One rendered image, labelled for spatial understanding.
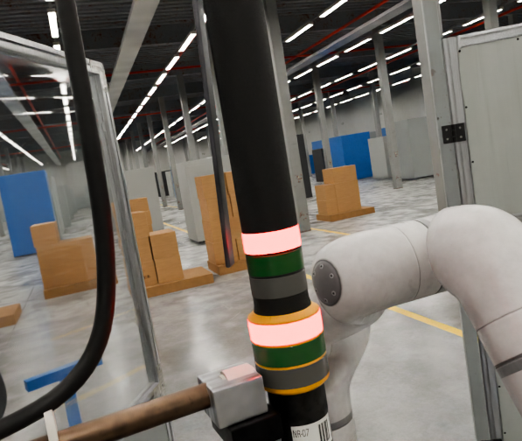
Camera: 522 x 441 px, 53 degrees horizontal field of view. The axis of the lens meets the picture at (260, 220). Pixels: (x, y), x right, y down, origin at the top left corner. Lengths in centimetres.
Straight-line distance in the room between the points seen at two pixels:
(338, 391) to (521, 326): 58
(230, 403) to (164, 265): 764
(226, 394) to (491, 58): 195
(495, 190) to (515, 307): 166
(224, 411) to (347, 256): 36
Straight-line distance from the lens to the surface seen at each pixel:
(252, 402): 31
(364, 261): 62
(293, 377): 31
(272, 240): 29
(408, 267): 64
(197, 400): 30
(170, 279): 797
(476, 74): 214
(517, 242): 53
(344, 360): 104
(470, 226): 54
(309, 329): 30
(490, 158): 214
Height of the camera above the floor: 166
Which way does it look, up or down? 6 degrees down
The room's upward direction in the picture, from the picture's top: 9 degrees counter-clockwise
